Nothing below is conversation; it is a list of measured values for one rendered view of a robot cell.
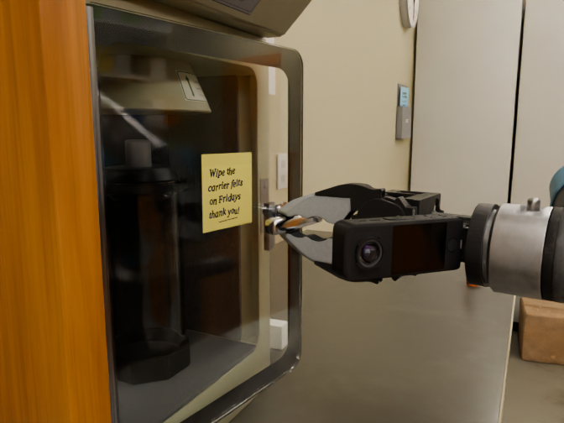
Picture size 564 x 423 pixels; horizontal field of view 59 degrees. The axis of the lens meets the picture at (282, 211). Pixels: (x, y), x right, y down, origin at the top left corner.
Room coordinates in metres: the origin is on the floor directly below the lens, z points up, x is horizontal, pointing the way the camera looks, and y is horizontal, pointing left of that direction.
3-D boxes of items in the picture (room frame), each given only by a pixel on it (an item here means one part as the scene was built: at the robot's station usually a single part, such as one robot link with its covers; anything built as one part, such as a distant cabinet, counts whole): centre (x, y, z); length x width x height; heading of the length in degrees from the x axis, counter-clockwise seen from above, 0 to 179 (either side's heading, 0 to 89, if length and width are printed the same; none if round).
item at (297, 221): (0.54, 0.00, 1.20); 0.10 x 0.05 x 0.03; 145
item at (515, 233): (0.40, -0.20, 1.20); 0.08 x 0.05 x 0.08; 144
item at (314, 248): (0.51, -0.05, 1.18); 0.09 x 0.06 x 0.03; 54
